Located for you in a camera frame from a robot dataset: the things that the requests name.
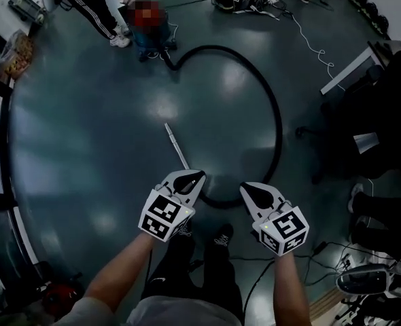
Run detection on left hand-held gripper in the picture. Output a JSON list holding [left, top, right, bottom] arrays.
[[138, 169, 207, 243]]

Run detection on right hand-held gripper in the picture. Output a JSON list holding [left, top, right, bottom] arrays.
[[239, 181, 311, 258]]

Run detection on silver metal vacuum wand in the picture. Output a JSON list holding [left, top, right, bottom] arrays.
[[164, 122, 200, 186]]

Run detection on black vacuum hose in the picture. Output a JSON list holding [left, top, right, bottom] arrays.
[[166, 45, 284, 210]]

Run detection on person's left forearm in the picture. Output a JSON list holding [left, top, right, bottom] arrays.
[[83, 232, 169, 314]]

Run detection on person's right forearm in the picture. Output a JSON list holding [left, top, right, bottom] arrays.
[[271, 251, 312, 326]]

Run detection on red and teal vacuum cleaner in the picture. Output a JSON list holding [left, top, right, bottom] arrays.
[[127, 0, 178, 62]]

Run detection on person's black trousers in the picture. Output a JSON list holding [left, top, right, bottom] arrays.
[[141, 231, 246, 319]]

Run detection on grey plastic shell device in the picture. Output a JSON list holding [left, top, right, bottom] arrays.
[[335, 263, 397, 297]]

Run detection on wooden slatted platform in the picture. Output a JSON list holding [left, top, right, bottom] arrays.
[[309, 289, 344, 326]]

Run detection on person's grey shirt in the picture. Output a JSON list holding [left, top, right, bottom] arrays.
[[50, 295, 244, 326]]

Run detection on large black office chair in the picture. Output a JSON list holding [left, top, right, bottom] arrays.
[[295, 41, 401, 183]]

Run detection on white desk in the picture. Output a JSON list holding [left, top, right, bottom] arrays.
[[320, 41, 401, 95]]

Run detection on red bag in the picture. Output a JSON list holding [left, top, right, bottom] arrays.
[[40, 280, 86, 319]]

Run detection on box of yellow toys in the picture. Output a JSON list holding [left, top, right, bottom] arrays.
[[0, 29, 35, 81]]

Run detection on folded grey trolley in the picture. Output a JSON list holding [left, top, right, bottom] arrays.
[[8, 0, 48, 25]]

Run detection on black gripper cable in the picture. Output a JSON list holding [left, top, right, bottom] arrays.
[[242, 258, 277, 323]]

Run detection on white floor cable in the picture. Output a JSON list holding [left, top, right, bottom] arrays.
[[287, 10, 347, 92]]

